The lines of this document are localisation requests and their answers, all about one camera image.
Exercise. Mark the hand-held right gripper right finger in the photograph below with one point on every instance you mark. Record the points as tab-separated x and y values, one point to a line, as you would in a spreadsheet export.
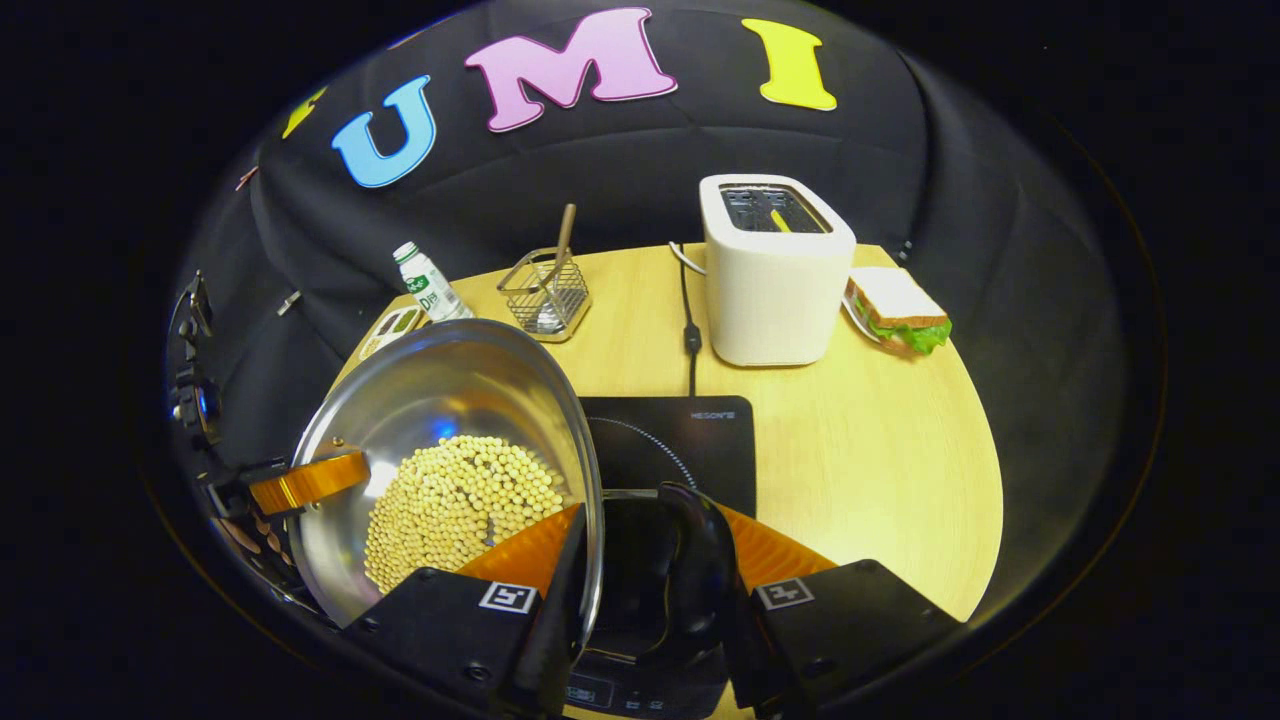
760	660

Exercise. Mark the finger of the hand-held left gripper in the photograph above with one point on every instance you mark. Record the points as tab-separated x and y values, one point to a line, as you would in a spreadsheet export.
310	480
255	550

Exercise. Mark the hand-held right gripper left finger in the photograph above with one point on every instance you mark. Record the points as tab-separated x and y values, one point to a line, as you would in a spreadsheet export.
550	640

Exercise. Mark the pile of yellow soybeans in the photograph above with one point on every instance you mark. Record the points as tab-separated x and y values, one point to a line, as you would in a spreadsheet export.
450	510

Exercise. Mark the black induction cooktop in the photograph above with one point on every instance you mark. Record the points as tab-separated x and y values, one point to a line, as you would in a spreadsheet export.
690	440

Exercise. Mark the metal clip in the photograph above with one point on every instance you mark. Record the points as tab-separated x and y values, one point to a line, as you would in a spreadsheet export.
288	303

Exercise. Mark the white divided bean dish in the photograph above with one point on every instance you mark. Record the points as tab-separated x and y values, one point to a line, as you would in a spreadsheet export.
392	332

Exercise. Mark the white drink bottle green label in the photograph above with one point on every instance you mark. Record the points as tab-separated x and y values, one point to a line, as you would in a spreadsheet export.
432	285

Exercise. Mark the wooden stick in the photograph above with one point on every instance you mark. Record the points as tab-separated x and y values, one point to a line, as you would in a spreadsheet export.
562	240

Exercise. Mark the white toaster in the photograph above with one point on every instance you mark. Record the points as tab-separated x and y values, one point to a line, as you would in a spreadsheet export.
775	290

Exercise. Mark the sandwich with lettuce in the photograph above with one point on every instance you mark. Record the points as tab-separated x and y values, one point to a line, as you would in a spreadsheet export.
895	305

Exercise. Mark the black backdrop cloth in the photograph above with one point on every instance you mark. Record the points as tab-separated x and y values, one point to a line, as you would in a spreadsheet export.
620	170

